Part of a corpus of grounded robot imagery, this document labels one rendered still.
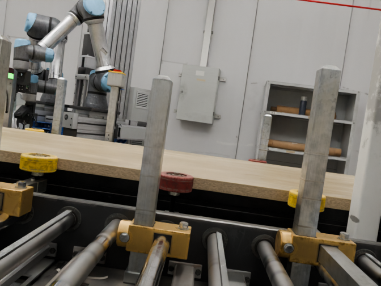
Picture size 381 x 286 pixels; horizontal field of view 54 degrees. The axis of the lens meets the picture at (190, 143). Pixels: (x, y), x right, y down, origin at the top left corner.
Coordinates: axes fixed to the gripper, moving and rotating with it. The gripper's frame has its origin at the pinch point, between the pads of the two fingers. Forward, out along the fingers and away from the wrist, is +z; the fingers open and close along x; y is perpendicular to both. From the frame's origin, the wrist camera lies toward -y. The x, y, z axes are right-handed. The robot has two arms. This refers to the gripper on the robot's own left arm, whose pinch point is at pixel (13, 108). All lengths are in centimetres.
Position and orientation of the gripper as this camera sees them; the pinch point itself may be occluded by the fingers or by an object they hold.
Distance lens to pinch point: 214.4
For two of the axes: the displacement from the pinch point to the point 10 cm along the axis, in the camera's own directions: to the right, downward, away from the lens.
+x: -3.1, -1.0, 9.5
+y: 9.5, 0.7, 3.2
